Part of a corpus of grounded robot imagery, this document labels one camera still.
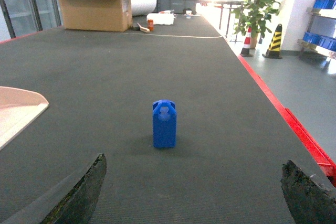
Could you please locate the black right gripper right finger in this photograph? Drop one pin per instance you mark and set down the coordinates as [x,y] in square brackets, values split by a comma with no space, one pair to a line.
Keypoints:
[310,198]

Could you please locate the white foam box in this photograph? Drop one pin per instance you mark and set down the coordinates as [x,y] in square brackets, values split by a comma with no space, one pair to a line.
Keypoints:
[161,18]

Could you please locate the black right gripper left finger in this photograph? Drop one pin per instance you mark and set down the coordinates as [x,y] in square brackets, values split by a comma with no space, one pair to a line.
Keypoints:
[73,200]

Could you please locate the grey plastic crate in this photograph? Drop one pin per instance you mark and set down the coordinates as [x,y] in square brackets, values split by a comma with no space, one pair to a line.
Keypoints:
[179,6]

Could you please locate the yellow black traffic cone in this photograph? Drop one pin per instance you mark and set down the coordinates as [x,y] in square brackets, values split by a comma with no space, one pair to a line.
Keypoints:
[273,51]

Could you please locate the red white traffic cone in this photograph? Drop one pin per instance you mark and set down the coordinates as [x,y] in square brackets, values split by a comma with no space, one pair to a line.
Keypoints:
[245,52]

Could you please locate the blue plastic part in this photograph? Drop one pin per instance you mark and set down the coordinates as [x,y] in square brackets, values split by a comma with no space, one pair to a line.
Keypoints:
[164,121]

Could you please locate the potted green plant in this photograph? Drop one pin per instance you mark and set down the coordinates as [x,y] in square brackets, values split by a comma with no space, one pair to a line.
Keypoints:
[257,15]

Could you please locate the beige plastic scoop tray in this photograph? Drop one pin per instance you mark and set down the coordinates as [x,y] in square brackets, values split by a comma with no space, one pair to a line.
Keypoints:
[19,108]

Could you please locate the steel shelf rack left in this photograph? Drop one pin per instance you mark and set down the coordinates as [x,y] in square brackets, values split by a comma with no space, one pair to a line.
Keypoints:
[319,37]

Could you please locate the large open cardboard box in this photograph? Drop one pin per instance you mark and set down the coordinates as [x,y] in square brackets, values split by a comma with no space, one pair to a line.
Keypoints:
[96,15]

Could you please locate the wooden brush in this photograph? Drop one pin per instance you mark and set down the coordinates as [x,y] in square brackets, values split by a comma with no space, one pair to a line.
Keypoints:
[143,29]

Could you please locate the orange small bottle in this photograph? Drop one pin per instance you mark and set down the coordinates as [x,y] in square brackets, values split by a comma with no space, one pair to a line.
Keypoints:
[150,24]

